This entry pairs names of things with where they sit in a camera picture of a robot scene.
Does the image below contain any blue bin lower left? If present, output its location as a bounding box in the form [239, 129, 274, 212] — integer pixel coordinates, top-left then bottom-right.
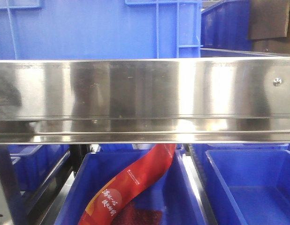
[8, 144, 69, 192]

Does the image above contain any blue bin lower right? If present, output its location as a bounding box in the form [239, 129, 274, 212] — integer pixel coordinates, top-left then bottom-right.
[206, 150, 290, 225]

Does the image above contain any dark blue bin top right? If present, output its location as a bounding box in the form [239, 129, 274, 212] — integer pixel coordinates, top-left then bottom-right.
[201, 0, 252, 51]

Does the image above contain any red snack bag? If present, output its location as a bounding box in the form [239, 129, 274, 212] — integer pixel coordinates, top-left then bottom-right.
[78, 143, 176, 225]

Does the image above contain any brown cardboard panel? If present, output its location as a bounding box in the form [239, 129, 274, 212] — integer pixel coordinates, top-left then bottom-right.
[248, 0, 290, 40]

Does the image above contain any stainless steel shelf rail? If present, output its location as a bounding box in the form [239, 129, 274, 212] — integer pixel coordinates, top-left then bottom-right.
[0, 57, 290, 144]

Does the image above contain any large blue crate top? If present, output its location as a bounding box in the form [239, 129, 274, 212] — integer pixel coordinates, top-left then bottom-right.
[0, 0, 201, 60]

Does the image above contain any silver screw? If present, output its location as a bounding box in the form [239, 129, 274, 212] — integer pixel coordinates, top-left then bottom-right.
[273, 77, 283, 87]

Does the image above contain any blue bin lower middle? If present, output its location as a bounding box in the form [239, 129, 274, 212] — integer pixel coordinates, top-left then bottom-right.
[54, 150, 206, 225]

